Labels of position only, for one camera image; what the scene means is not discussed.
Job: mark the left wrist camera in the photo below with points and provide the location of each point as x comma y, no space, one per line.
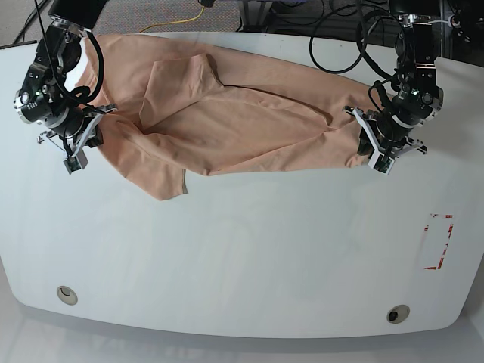
381,163

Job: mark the left table grommet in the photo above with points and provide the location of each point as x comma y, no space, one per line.
67,295

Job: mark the right table grommet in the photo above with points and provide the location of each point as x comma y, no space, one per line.
398,314

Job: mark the red tape rectangle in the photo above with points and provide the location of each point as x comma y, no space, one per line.
435,240

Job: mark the peach t-shirt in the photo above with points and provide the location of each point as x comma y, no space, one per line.
185,106

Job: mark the table grommet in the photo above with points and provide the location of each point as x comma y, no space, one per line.
67,295
398,314

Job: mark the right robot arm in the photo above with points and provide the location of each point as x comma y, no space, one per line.
59,50

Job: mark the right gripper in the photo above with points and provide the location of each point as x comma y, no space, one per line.
66,116

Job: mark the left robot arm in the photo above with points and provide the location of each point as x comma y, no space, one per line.
415,64

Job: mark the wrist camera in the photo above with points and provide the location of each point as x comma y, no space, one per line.
76,162
381,163

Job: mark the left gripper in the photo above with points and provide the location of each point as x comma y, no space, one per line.
391,125

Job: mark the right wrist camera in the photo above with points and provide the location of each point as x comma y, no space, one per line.
76,162

